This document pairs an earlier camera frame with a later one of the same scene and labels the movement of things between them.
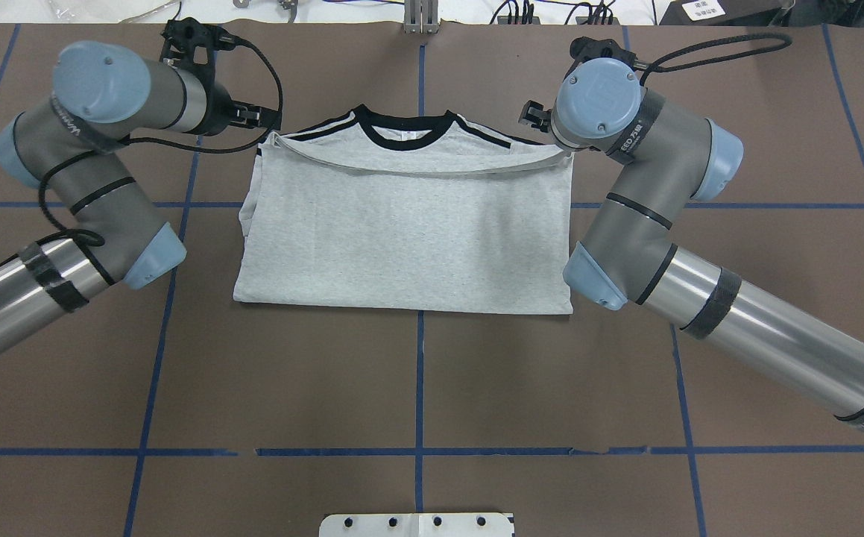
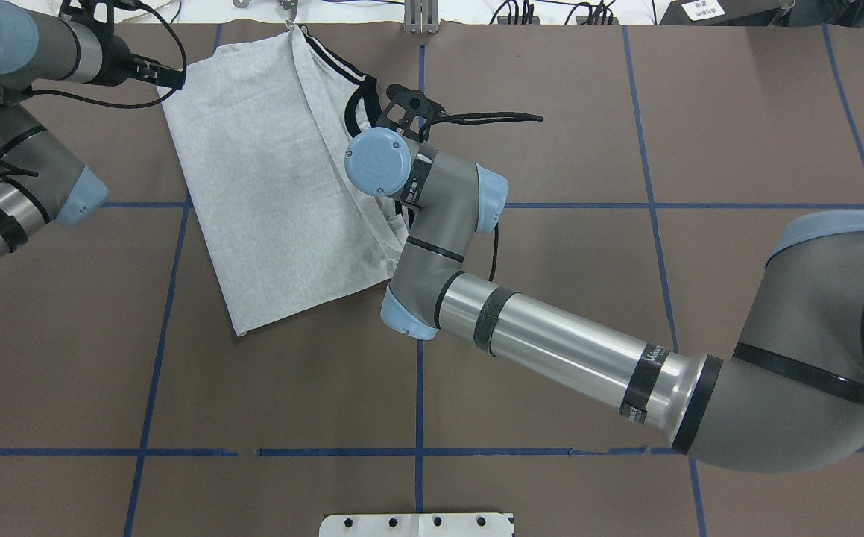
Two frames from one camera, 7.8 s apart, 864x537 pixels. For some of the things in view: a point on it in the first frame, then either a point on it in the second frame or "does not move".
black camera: (180, 36) → (98, 13)
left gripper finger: (250, 117) → (162, 74)
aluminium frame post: (420, 16) does not move
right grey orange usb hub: (580, 20) does not move
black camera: (584, 48) → (410, 111)
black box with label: (724, 13) does not move
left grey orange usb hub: (504, 20) does not move
